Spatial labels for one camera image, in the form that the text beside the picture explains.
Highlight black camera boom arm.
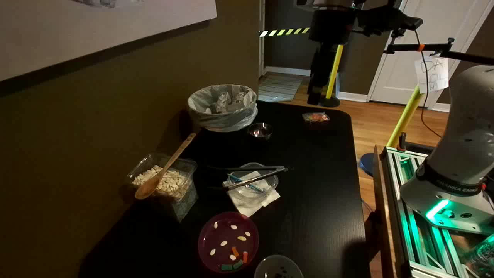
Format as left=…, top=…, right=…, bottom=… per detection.
left=385, top=40, right=494, bottom=65

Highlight black tongs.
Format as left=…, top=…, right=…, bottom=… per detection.
left=217, top=165, right=288, bottom=190

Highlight yellow pole with black base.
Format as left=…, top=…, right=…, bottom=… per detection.
left=322, top=45, right=345, bottom=106

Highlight purple plate with pills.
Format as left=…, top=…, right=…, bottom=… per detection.
left=198, top=211, right=260, bottom=273

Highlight yellow black hazard tape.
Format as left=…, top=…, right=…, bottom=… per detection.
left=258, top=26, right=311, bottom=38

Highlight candy packet on table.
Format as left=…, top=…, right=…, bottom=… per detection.
left=303, top=111, right=331, bottom=123

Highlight bin with white liner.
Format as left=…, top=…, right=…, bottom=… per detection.
left=187, top=83, right=258, bottom=133

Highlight white door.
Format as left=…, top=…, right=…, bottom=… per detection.
left=370, top=0, right=494, bottom=103

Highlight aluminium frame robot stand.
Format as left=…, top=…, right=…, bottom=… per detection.
left=377, top=147, right=494, bottom=278

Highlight blue round disc on floor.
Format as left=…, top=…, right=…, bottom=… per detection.
left=359, top=153, right=376, bottom=176

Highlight yellow angled pole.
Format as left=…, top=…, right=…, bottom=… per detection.
left=388, top=86, right=424, bottom=147

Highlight small clear glass bowl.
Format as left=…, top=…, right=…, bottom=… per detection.
left=248, top=122, right=274, bottom=140

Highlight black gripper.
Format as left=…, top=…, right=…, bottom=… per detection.
left=295, top=0, right=424, bottom=45

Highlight clear container of white bits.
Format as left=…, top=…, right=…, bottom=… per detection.
left=127, top=153, right=198, bottom=221

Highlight clear lid under tongs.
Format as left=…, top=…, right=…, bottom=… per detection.
left=228, top=162, right=278, bottom=193

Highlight white picture frame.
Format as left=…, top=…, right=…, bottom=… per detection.
left=0, top=0, right=218, bottom=80

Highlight clear bowl at bottom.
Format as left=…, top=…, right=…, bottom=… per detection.
left=254, top=255, right=305, bottom=278

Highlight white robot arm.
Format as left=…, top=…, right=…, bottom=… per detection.
left=297, top=0, right=494, bottom=235

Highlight white napkin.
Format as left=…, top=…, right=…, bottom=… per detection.
left=228, top=185, right=282, bottom=218

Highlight wooden spoon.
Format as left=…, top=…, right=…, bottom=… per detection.
left=135, top=131, right=197, bottom=199

